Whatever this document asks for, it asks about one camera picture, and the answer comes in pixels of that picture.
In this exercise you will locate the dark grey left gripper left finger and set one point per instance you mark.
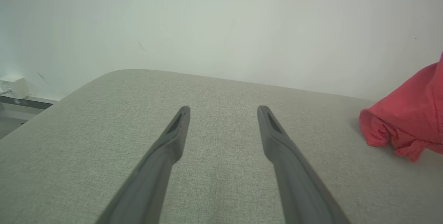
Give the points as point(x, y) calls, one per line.
point(152, 182)

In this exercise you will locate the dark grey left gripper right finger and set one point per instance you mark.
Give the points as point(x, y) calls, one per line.
point(297, 182)

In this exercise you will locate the white wall socket box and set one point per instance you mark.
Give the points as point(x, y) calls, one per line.
point(15, 87)

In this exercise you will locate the red basketball jersey white trim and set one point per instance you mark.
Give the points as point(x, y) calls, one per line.
point(408, 113)

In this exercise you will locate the white baseboard with dark strip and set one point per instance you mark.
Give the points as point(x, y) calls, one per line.
point(24, 102)

